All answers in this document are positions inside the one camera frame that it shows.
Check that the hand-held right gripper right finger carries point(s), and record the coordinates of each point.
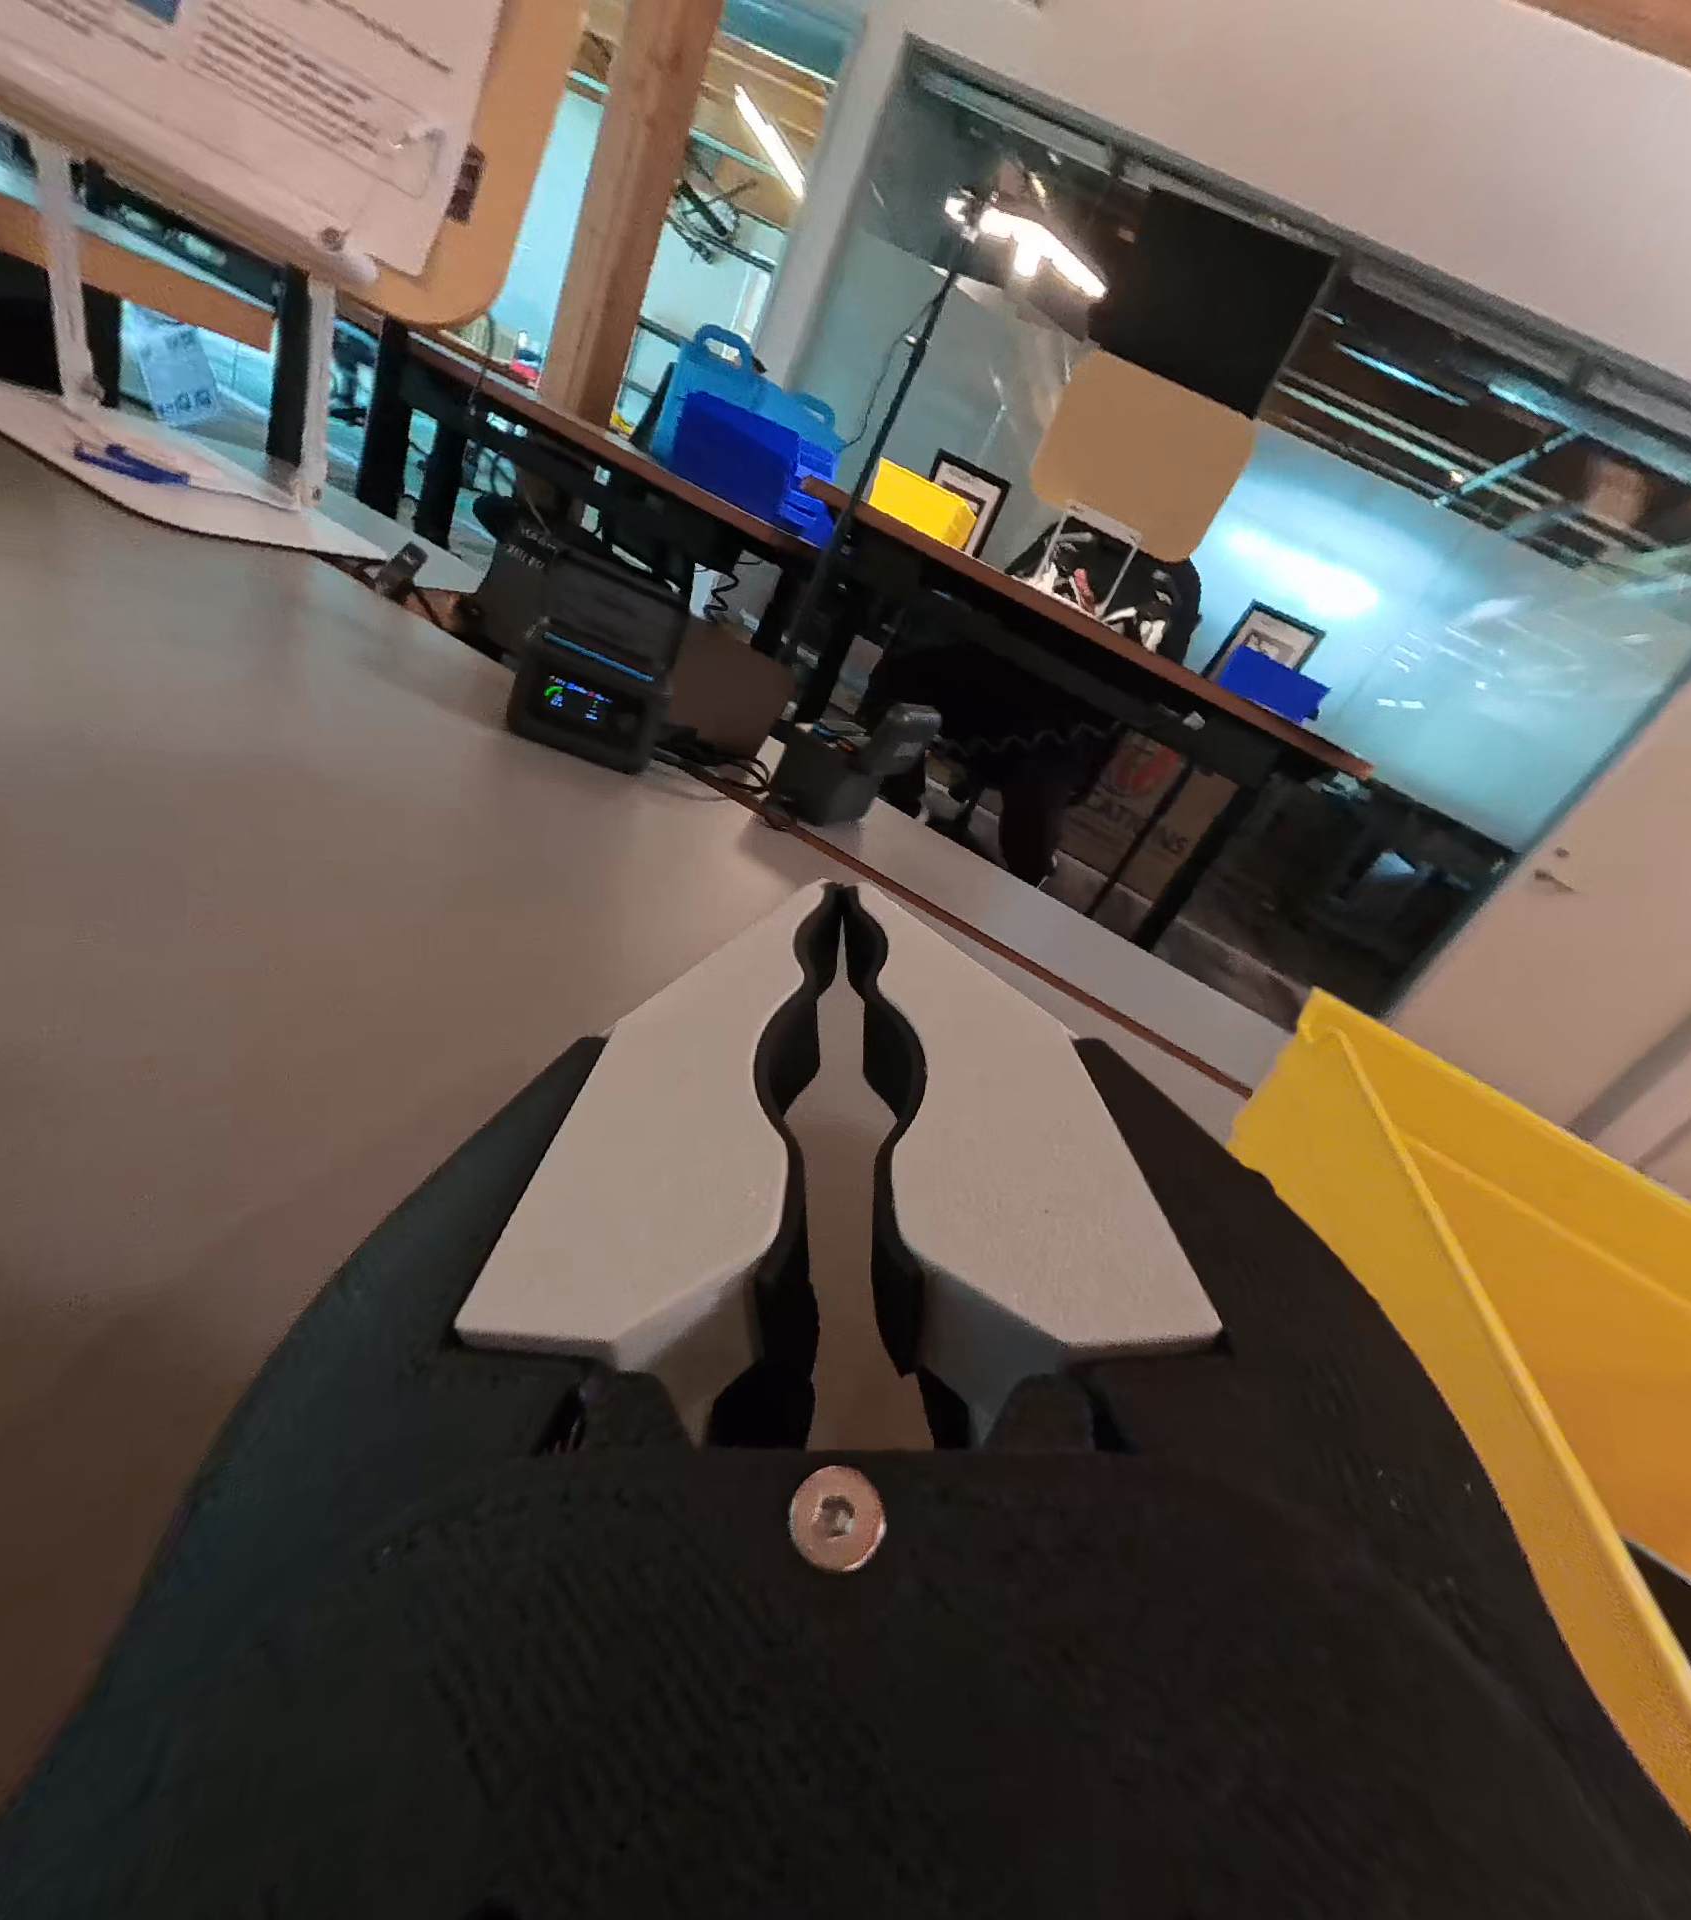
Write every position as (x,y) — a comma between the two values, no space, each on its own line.
(1039,1200)

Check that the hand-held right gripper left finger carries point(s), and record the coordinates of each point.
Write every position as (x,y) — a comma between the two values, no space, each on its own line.
(607,1200)

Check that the yellow plastic bin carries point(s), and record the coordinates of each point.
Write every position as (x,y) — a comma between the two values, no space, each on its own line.
(925,509)
(1609,1351)

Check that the dark charger dock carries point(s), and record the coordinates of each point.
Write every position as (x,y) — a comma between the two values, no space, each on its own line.
(830,779)

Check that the black power station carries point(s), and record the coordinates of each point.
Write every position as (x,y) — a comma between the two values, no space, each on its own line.
(591,707)

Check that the blue plastic bin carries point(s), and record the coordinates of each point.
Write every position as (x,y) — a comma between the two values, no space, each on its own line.
(1272,688)
(741,452)

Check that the black-legged wooden table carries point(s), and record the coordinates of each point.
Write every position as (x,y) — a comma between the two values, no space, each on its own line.
(1055,601)

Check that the framed marker picture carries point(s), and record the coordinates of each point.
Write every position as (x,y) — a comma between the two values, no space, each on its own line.
(1272,627)

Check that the white door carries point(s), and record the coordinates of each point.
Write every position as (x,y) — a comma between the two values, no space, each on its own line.
(1609,840)

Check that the tan board on stand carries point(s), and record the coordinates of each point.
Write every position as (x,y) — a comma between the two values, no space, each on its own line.
(1139,452)

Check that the blue tote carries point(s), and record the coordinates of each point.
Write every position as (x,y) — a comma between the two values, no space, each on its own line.
(741,369)

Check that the black light stand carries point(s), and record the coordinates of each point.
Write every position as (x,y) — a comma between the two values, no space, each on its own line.
(918,361)

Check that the black panel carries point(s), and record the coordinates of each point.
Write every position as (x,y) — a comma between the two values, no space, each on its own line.
(1213,299)

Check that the instruction board on white stand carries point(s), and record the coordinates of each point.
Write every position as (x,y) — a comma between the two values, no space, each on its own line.
(260,92)

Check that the black picture frame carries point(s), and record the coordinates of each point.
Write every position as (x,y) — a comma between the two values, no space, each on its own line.
(967,489)

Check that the wooden post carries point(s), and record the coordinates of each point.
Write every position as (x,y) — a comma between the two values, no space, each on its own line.
(628,209)

